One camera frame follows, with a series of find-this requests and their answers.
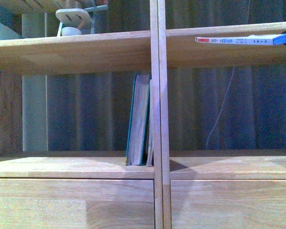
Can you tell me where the white blue red-spine book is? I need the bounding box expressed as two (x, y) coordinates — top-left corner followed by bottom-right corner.
(195, 33), (286, 46)

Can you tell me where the right wooden shelf unit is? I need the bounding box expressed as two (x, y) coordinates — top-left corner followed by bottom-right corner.
(157, 0), (286, 229)

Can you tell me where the wooden shelf unit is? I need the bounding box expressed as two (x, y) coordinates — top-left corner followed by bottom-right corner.
(0, 0), (163, 229)
(157, 0), (286, 229)

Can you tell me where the left wooden shelf unit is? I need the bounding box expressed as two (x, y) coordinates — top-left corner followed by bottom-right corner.
(0, 0), (163, 229)

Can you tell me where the teal cover thick book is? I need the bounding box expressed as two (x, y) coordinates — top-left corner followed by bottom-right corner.
(126, 74), (151, 166)

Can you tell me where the thin white book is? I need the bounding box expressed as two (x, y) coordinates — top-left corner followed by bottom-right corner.
(146, 80), (154, 167)

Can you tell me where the white wooden toy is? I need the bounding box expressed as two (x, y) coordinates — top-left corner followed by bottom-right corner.
(56, 5), (108, 37)

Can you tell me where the light blue box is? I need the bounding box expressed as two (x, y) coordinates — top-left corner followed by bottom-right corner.
(0, 23), (22, 40)

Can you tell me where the white hanging cable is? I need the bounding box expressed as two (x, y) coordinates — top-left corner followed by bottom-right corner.
(205, 66), (236, 150)

